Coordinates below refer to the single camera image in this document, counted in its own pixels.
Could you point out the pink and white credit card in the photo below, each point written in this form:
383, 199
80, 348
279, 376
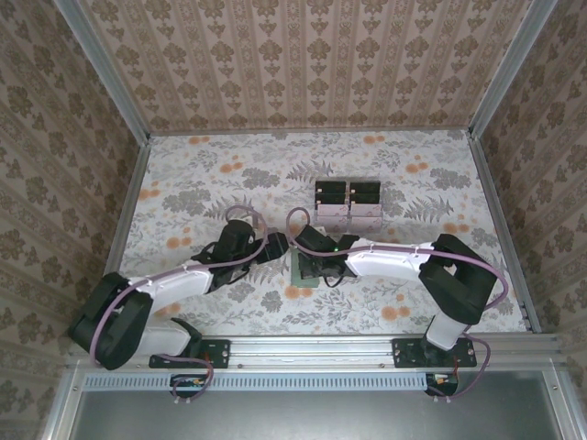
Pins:
365, 224
332, 224
332, 211
365, 211

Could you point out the black tiered card stand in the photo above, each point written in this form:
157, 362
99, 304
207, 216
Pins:
332, 187

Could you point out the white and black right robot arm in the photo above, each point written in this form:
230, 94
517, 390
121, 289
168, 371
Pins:
390, 263

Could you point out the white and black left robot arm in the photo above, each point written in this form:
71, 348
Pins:
174, 289

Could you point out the black junction box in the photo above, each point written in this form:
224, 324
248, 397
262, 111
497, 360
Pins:
185, 382
442, 381

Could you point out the grey metal panel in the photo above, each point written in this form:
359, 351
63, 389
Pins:
298, 417

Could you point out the aluminium back rail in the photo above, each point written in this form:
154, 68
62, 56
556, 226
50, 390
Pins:
312, 133

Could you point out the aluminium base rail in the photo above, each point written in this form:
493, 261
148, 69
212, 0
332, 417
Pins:
312, 350

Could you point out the aluminium side rail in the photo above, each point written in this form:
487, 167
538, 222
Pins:
500, 220
133, 192

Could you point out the aluminium frame post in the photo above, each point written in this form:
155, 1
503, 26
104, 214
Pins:
105, 78
509, 64

